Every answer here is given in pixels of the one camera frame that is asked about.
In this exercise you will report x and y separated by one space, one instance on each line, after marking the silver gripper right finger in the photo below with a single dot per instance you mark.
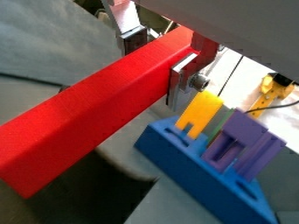
184 73

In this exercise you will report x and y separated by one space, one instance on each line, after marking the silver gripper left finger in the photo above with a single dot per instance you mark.
131 33

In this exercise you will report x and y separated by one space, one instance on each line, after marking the red hexagon prism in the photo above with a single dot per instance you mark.
50 137

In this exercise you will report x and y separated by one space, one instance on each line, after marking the yellow rectangular block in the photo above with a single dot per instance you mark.
202 109

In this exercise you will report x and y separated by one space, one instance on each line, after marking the green cylinder peg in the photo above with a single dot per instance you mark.
217 130

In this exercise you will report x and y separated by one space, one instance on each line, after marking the purple pentagon peg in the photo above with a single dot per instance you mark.
238 134

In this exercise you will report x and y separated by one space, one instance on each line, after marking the purple star peg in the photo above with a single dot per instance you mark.
257 157

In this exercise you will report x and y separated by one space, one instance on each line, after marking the blue shape sorter base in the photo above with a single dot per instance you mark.
234 200

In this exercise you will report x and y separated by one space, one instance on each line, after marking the yellow bracket with cable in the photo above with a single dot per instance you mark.
275 88

